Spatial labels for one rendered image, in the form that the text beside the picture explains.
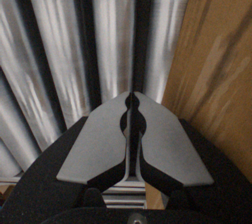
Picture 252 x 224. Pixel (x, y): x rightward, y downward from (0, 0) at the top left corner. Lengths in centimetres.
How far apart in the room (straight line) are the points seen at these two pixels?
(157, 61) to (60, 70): 12
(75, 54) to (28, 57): 6
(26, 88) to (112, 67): 12
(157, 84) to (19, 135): 26
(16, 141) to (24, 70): 15
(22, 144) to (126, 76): 24
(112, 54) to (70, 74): 6
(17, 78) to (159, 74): 18
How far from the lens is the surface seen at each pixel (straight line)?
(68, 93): 20
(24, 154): 35
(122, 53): 16
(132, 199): 53
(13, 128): 30
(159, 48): 17
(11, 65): 22
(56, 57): 18
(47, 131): 27
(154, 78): 18
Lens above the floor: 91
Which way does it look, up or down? 58 degrees down
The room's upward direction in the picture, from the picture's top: 178 degrees counter-clockwise
